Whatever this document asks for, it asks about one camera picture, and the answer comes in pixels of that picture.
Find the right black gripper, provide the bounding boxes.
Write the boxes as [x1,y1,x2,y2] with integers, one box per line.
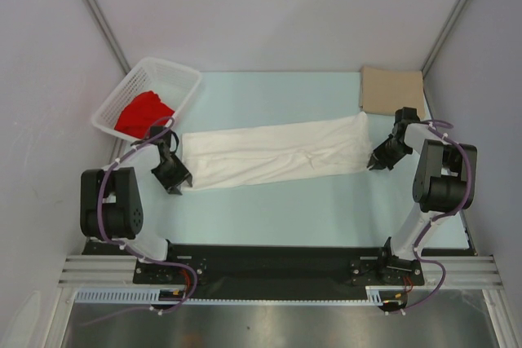
[369,134,411,170]

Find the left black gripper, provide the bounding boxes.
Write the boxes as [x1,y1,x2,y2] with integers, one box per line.
[151,154,192,195]

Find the white t shirt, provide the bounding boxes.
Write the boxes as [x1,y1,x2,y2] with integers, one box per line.
[181,112,372,191]

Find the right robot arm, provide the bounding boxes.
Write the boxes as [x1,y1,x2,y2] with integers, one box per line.
[367,107,477,284]

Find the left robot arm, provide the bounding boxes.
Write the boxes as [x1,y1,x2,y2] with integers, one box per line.
[80,126,192,283]

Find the folded tan t shirt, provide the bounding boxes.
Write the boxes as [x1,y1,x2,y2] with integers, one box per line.
[359,66,427,120]

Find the red t shirt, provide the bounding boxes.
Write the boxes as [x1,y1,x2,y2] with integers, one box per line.
[114,90,175,139]

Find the white plastic basket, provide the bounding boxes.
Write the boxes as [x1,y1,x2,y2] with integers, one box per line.
[91,57,202,142]

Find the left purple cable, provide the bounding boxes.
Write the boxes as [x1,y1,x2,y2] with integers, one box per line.
[75,117,199,327]

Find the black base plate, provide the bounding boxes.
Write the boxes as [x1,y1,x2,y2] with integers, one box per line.
[83,241,425,302]

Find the white slotted cable duct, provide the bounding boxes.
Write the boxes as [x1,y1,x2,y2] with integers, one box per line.
[74,288,392,306]

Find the aluminium front rail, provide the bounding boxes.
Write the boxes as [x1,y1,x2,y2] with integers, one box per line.
[58,255,503,290]

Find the right aluminium frame post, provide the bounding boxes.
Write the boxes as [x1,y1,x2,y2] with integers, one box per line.
[421,0,471,77]

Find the aluminium frame post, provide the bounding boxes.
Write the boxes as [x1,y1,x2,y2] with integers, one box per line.
[82,0,131,75]
[421,0,471,77]

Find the left aluminium frame post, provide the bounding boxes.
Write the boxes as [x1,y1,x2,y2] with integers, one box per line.
[82,0,131,75]

